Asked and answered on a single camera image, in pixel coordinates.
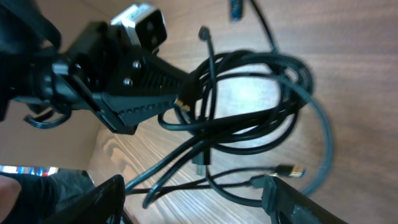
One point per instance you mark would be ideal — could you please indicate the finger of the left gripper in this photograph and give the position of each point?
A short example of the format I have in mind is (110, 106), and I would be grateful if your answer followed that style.
(131, 110)
(153, 76)

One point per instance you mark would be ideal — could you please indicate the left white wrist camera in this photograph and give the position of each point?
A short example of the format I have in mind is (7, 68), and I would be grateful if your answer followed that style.
(144, 24)

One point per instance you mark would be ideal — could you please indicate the person in dark clothing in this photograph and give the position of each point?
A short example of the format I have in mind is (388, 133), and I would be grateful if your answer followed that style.
(29, 198)

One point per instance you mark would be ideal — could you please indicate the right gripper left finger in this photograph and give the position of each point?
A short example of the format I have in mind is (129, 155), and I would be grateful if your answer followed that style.
(104, 204)

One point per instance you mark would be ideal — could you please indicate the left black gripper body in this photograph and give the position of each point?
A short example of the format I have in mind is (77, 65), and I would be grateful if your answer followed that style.
(96, 74)

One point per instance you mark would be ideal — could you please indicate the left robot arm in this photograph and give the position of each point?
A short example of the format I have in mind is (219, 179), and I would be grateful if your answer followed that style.
(29, 46)

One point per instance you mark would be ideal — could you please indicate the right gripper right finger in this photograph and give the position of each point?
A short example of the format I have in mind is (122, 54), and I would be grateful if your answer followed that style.
(286, 205)

